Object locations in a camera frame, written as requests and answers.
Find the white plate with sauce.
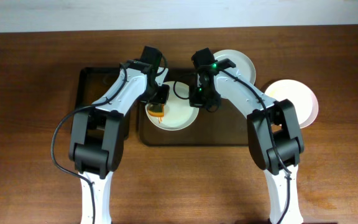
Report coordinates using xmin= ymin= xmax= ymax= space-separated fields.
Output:
xmin=213 ymin=49 xmax=256 ymax=85

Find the pink plate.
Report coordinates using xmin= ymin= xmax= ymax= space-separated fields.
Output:
xmin=265 ymin=79 xmax=319 ymax=129

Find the brown serving tray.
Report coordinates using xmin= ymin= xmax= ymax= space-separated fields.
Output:
xmin=137 ymin=67 xmax=259 ymax=147

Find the black water tray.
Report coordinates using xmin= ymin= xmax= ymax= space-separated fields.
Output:
xmin=75 ymin=67 xmax=119 ymax=139

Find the orange green sponge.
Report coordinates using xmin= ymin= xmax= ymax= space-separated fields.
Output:
xmin=146 ymin=104 xmax=165 ymax=123

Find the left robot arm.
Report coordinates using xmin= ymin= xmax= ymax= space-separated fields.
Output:
xmin=69 ymin=60 xmax=169 ymax=223

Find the cream white plate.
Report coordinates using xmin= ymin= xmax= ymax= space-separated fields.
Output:
xmin=145 ymin=81 xmax=199 ymax=131

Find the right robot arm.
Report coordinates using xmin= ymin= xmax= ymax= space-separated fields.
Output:
xmin=191 ymin=58 xmax=304 ymax=223

